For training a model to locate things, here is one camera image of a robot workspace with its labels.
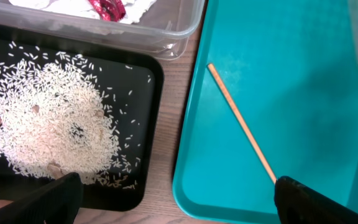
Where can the black tray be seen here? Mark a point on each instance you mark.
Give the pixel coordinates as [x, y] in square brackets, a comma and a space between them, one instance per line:
[133, 83]

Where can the red snack wrapper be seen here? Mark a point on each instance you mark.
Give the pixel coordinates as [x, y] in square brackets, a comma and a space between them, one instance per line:
[109, 10]

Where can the white tissue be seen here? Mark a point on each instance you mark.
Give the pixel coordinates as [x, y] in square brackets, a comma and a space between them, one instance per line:
[82, 8]

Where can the clear plastic bin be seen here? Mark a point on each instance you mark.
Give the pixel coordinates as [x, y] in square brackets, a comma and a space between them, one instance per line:
[163, 31]

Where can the spilled rice pile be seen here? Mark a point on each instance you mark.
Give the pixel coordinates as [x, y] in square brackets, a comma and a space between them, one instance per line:
[53, 117]

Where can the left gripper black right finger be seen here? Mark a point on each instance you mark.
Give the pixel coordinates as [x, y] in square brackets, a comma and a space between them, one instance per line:
[299, 204]

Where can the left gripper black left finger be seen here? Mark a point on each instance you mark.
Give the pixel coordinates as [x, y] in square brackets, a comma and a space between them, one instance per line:
[56, 202]

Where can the wooden chopstick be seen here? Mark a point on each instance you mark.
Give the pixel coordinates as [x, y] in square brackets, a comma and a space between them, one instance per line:
[242, 122]

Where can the teal plastic tray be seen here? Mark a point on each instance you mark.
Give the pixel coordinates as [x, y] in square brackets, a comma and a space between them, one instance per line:
[291, 68]

